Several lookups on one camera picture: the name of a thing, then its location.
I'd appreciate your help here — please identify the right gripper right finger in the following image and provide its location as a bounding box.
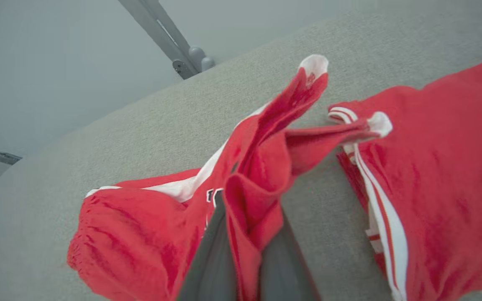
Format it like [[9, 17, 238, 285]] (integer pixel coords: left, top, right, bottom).
[[259, 207, 321, 301]]

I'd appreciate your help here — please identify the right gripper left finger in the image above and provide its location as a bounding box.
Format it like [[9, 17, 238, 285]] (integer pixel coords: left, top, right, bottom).
[[176, 190, 240, 301]]

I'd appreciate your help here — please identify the red garment with white trim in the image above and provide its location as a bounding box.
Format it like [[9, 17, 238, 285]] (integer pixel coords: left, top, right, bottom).
[[66, 54, 393, 301]]

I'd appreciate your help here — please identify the grey fabric sofa cushion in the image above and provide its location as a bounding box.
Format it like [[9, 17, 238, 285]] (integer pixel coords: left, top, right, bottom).
[[0, 0, 482, 301]]

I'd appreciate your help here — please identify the grey rounded tube fitting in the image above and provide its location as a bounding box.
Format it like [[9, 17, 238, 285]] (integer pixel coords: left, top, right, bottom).
[[188, 46, 216, 73]]

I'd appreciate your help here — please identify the dark grey hinge bracket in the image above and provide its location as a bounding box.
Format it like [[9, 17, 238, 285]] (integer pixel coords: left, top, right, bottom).
[[172, 59, 198, 80]]

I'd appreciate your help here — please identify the grey metal post bracket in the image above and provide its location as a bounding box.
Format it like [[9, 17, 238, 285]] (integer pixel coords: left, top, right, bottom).
[[118, 0, 200, 80]]

